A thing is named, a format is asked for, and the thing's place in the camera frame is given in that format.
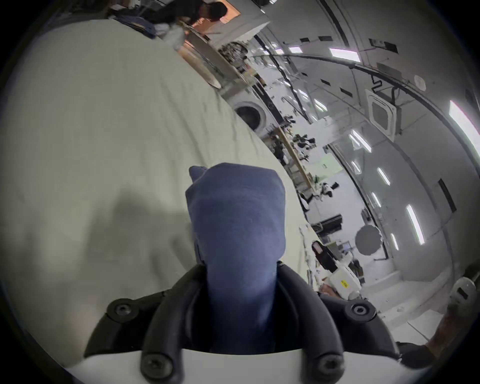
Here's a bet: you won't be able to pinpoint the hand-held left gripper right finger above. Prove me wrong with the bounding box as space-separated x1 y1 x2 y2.
277 263 399 384

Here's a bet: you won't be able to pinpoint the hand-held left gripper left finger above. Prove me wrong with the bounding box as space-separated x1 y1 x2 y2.
83 265 208 384

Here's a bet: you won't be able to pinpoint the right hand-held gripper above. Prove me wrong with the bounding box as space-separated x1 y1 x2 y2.
325 250 364 301

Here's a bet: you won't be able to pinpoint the dark blue garment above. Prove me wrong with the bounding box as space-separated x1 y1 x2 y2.
185 162 288 355

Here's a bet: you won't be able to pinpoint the person's legs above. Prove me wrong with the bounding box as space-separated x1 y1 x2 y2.
397 277 479 371

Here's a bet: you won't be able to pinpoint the row of tables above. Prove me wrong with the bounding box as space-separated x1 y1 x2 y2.
262 125 317 199

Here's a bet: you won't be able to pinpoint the bed with pale sheet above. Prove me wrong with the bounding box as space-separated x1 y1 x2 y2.
0 18 322 377

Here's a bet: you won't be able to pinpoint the white washing machine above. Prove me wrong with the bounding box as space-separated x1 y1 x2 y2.
229 95 271 134

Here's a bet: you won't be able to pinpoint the round wooden table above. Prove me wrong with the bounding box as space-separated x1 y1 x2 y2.
183 31 246 90

